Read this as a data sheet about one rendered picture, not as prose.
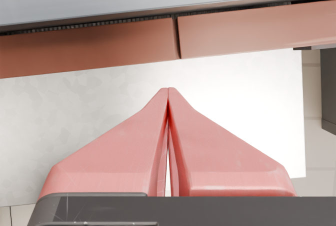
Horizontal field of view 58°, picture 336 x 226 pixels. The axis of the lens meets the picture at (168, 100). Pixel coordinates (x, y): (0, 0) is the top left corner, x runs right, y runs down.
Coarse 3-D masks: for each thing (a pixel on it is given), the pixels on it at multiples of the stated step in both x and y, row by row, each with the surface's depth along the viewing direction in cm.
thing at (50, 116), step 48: (288, 48) 43; (0, 96) 44; (48, 96) 44; (96, 96) 44; (144, 96) 44; (192, 96) 44; (240, 96) 44; (288, 96) 44; (0, 144) 45; (48, 144) 45; (288, 144) 45; (0, 192) 47
